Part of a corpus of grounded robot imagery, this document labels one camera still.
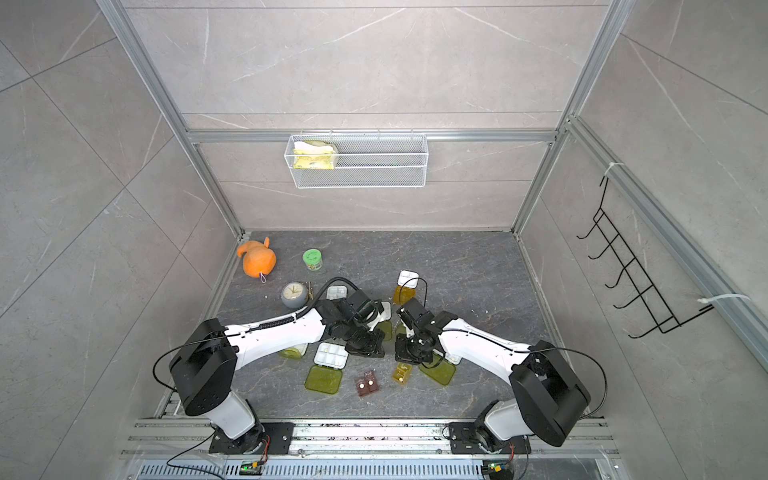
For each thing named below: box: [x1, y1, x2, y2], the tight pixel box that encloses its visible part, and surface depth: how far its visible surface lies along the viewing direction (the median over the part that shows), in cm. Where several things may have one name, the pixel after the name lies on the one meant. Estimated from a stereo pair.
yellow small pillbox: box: [392, 362, 413, 385], surface depth 85 cm
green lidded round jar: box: [302, 248, 323, 272], surface depth 109 cm
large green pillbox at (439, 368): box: [418, 353, 456, 385], surface depth 86 cm
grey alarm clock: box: [280, 281, 314, 309], surface depth 99 cm
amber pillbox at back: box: [393, 270, 419, 305], surface depth 105 cm
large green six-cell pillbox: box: [304, 341, 349, 395], surface depth 87 cm
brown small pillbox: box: [356, 370, 379, 397], surface depth 83 cm
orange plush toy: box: [236, 236, 277, 278], surface depth 104 cm
